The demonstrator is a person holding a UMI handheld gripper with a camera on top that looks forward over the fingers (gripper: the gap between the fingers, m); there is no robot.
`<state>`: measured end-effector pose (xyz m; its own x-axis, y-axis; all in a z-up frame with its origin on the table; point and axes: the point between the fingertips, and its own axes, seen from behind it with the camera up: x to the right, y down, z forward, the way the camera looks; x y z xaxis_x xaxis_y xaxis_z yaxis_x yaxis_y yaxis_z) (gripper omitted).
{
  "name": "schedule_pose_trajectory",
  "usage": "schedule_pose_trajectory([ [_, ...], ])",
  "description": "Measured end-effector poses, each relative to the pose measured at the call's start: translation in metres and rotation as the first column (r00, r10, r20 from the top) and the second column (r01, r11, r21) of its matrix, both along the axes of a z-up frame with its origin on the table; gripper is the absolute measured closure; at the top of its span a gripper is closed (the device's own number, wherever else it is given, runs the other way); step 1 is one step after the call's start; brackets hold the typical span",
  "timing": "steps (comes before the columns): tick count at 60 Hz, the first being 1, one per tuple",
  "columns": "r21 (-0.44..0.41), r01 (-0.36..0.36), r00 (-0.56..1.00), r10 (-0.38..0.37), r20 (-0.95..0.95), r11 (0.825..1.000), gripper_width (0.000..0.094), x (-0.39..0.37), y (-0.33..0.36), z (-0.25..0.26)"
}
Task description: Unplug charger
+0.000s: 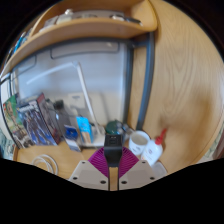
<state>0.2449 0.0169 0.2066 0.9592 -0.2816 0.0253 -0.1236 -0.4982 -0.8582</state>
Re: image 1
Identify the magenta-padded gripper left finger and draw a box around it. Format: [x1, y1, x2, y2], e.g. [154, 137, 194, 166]
[68, 147, 111, 192]

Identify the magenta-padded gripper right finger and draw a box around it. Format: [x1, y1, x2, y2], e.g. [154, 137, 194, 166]
[117, 147, 158, 192]

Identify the black charger block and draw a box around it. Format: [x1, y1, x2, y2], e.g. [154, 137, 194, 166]
[103, 134, 125, 168]

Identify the small clear plastic cup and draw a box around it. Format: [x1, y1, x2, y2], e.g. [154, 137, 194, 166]
[151, 161, 168, 179]

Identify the white bottle with red cap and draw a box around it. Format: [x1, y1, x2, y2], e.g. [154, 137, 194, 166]
[140, 128, 168, 167]

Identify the white printed mug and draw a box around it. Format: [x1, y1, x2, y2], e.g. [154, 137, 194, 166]
[128, 130, 151, 157]

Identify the dark blue small box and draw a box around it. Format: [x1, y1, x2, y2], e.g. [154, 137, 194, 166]
[63, 124, 82, 153]

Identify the light blue tall box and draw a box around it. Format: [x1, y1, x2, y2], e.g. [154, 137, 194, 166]
[75, 116, 95, 145]

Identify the green round container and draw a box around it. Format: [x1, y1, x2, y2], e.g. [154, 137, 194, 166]
[105, 120, 125, 136]

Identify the clear bottle with black cap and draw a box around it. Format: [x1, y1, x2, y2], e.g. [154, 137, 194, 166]
[53, 99, 73, 141]

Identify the white flat box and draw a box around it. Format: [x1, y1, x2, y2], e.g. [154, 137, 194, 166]
[67, 93, 88, 118]

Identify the blue robot model kit box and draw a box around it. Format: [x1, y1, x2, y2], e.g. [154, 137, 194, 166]
[16, 93, 63, 148]

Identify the white desk lamp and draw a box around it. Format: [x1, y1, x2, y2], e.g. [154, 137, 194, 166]
[25, 60, 106, 148]

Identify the wooden shelf unit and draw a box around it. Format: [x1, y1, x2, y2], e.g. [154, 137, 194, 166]
[0, 0, 158, 78]

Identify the white coiled power cable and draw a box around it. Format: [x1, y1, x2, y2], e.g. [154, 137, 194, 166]
[31, 154, 59, 176]

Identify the grey metal desk frame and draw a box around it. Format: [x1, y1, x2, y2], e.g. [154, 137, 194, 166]
[0, 31, 156, 131]

